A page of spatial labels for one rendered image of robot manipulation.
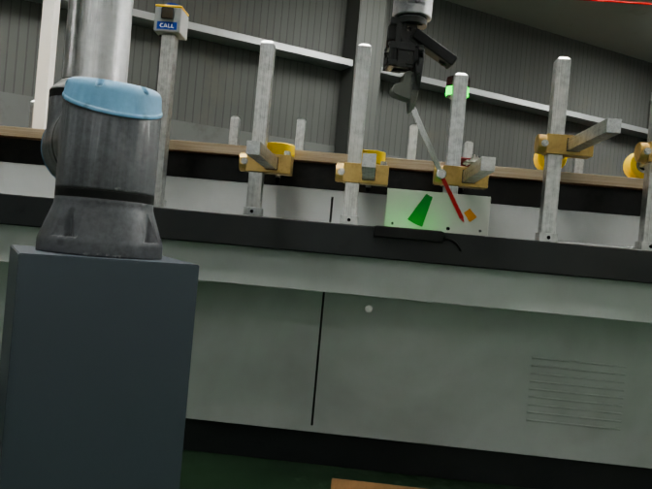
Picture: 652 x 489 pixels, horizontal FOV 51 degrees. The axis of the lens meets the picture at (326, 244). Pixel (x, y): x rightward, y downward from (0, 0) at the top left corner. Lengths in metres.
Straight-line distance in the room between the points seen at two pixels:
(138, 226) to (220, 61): 5.48
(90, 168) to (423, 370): 1.22
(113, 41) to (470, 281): 1.02
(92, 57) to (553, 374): 1.45
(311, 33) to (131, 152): 5.91
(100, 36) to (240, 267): 0.74
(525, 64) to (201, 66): 3.89
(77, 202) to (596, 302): 1.28
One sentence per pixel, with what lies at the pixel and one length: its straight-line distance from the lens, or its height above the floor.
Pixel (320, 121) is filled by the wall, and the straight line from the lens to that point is 6.81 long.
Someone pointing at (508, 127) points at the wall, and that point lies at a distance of 8.19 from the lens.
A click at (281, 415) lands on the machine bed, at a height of 0.14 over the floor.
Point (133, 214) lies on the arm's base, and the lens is 1.06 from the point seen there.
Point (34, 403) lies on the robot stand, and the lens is 1.03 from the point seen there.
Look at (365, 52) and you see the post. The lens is 1.80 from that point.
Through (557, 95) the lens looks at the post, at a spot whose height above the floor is 1.07.
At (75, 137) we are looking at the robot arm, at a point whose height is 0.77.
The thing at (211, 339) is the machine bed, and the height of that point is 0.34.
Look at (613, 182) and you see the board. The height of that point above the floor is 0.88.
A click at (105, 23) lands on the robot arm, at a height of 0.99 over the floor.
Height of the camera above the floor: 0.65
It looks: level
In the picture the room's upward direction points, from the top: 5 degrees clockwise
